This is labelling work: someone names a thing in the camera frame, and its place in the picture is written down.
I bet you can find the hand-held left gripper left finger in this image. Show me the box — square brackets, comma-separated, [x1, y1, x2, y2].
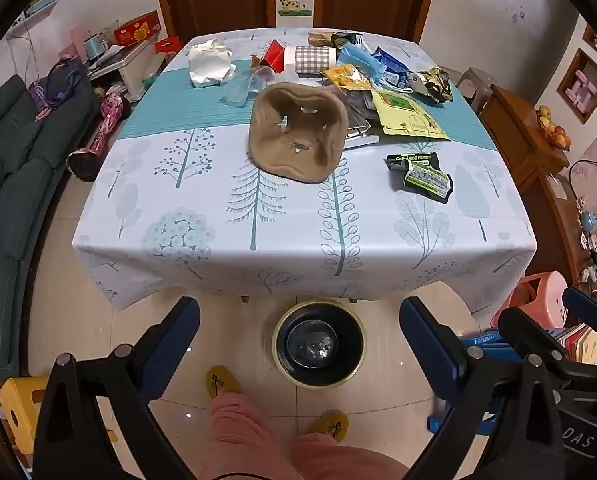
[32, 296, 202, 480]

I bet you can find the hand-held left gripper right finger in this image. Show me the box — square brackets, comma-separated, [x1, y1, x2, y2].
[399, 296, 567, 480]

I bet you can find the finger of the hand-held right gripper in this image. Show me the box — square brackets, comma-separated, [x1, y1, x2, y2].
[563, 286, 597, 335]
[497, 306, 574, 376]

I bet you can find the yellow rimmed trash bin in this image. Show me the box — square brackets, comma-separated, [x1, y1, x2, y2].
[272, 298, 368, 389]

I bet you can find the yellow snack packet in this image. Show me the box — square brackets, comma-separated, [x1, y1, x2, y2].
[320, 64, 374, 92]

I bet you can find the blue face mask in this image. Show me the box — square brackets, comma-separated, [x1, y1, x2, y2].
[337, 42, 387, 78]

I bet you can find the blue plastic stool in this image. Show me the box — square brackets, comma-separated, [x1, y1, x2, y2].
[426, 327, 514, 436]

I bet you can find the stack of books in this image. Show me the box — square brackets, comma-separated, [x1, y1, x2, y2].
[549, 322, 597, 366]

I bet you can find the pink plastic stool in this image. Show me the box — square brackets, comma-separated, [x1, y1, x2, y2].
[491, 271, 569, 331]

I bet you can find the yellow slipper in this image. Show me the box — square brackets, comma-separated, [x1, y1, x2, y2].
[313, 410, 350, 442]
[207, 366, 242, 400]

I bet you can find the table with tree-pattern cloth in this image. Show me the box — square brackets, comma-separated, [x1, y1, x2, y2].
[73, 26, 538, 328]

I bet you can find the person's left leg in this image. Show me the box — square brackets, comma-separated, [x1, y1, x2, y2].
[209, 392, 299, 480]

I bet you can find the yellow plastic stool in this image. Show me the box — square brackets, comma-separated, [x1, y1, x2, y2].
[0, 376, 49, 466]

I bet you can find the wooden cabinet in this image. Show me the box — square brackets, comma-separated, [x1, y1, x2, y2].
[479, 85, 597, 281]

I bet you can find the black green snack wrapper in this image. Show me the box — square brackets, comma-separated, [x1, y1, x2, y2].
[386, 152, 453, 204]

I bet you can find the bowl of fruit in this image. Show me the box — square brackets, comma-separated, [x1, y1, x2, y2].
[535, 105, 569, 151]

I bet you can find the pink ornament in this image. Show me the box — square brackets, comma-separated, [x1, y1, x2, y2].
[569, 72, 597, 106]

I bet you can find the brown cardboard cup carrier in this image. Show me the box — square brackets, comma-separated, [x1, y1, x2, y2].
[248, 82, 349, 184]

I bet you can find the dark green sofa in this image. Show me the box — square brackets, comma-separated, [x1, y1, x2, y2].
[0, 74, 102, 376]

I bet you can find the yellow green packet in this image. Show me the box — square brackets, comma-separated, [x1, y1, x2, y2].
[371, 89, 450, 141]

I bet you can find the grey plastic stool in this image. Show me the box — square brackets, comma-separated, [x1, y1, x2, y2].
[456, 67, 494, 111]

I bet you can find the dark foil packet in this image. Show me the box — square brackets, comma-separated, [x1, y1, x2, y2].
[343, 87, 384, 150]

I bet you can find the gold black crumpled wrapper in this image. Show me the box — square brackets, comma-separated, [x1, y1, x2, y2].
[407, 66, 453, 105]

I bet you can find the clear plastic wrapper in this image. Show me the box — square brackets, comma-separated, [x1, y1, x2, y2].
[221, 66, 279, 107]

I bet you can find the white side table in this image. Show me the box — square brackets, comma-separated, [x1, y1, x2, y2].
[88, 37, 166, 103]

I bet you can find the purple bag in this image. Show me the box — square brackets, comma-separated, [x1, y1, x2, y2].
[27, 60, 86, 121]

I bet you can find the blue foil packet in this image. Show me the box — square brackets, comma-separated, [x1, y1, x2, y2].
[371, 47, 412, 91]

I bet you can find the white crumpled paper bag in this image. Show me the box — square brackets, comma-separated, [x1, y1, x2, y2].
[187, 39, 238, 88]

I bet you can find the checkered paper cup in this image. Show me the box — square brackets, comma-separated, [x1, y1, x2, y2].
[284, 45, 338, 75]

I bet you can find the red carton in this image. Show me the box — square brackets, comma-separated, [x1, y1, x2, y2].
[263, 39, 289, 73]

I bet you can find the light blue pot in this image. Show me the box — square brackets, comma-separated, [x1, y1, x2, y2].
[87, 31, 110, 58]

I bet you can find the large red gift box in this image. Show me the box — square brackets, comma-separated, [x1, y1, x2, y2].
[113, 11, 160, 47]

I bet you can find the pink box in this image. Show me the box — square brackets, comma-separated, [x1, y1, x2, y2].
[70, 26, 92, 56]

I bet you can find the grey wall cable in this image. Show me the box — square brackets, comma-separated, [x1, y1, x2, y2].
[569, 160, 597, 198]

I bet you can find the white wall shelf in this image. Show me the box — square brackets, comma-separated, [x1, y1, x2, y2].
[6, 0, 59, 38]

